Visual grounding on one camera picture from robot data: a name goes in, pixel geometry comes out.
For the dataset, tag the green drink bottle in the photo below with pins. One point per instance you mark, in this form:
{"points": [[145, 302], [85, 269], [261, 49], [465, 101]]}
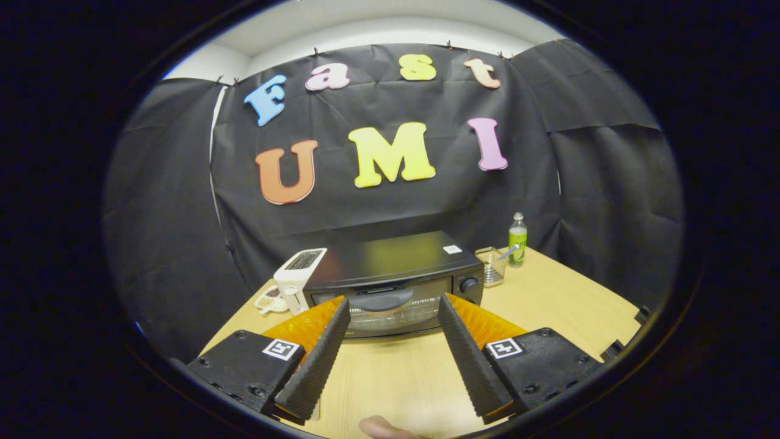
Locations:
{"points": [[518, 244]]}

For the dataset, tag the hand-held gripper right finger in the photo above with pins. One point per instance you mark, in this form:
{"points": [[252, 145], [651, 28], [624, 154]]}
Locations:
{"points": [[472, 366]]}

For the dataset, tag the striped straw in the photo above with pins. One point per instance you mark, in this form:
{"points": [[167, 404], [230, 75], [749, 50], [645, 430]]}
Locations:
{"points": [[507, 252]]}

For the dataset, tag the small white snack dish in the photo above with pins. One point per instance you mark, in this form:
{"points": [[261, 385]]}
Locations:
{"points": [[268, 302]]}

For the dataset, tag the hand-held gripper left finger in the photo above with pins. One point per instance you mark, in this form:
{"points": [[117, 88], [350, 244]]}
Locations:
{"points": [[317, 366]]}

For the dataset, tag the black toaster oven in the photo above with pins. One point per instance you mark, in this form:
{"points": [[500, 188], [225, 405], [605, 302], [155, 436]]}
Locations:
{"points": [[390, 256]]}

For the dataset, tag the white slot toaster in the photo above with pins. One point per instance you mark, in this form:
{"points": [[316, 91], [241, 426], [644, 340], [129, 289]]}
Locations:
{"points": [[292, 280]]}

